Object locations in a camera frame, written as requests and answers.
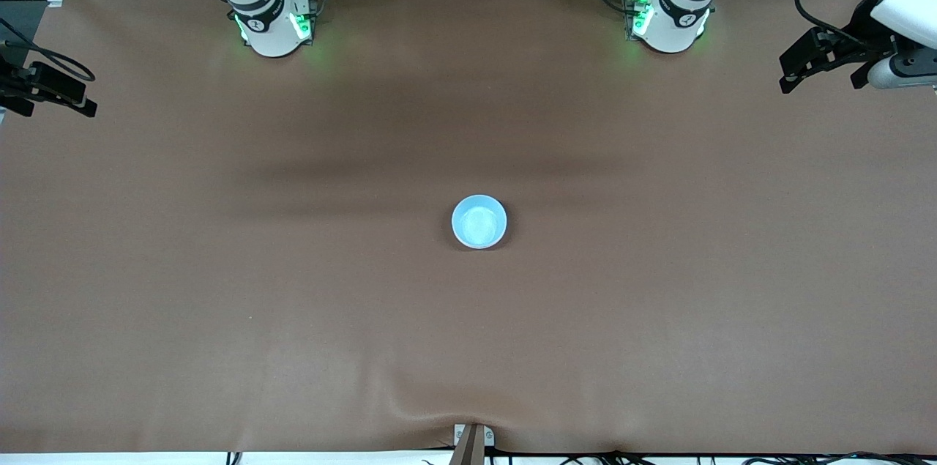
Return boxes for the light blue bowl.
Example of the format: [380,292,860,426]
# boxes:
[451,194,509,251]

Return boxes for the brown table mat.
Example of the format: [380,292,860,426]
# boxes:
[0,0,937,455]

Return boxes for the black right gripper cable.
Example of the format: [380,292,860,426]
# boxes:
[0,17,97,83]

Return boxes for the metal table edge bracket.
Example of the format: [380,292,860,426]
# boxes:
[453,423,496,450]

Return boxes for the brown camera mount pole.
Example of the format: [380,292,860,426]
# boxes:
[449,426,486,465]

